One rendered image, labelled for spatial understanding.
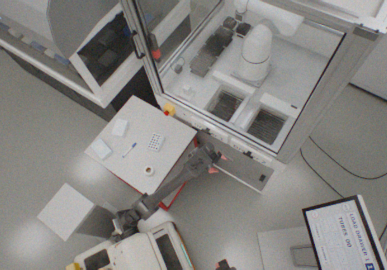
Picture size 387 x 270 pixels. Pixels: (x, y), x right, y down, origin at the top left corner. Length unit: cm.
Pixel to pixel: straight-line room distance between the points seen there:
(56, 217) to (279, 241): 175
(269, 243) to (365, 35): 197
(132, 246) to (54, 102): 259
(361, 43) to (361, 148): 225
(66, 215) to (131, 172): 50
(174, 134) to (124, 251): 103
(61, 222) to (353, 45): 186
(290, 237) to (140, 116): 162
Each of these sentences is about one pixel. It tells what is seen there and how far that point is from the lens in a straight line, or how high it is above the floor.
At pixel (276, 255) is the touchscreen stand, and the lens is 252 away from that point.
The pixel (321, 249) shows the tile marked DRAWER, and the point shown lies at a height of 100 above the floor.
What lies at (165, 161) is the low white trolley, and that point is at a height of 76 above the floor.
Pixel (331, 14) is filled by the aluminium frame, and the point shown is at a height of 199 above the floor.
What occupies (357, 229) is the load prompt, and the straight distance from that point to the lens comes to 151.
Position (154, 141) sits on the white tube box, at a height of 80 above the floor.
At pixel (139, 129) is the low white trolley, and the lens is 203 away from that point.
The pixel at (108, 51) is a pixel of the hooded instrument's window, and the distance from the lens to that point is 199.
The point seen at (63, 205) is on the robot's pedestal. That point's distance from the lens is 206.
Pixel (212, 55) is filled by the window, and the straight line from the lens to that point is 122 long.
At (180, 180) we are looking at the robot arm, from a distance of 113.
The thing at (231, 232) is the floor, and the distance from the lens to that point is 252.
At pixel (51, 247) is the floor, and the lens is 293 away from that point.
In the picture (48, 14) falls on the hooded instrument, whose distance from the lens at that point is 161.
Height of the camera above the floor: 251
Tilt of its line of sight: 65 degrees down
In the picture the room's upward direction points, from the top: 9 degrees counter-clockwise
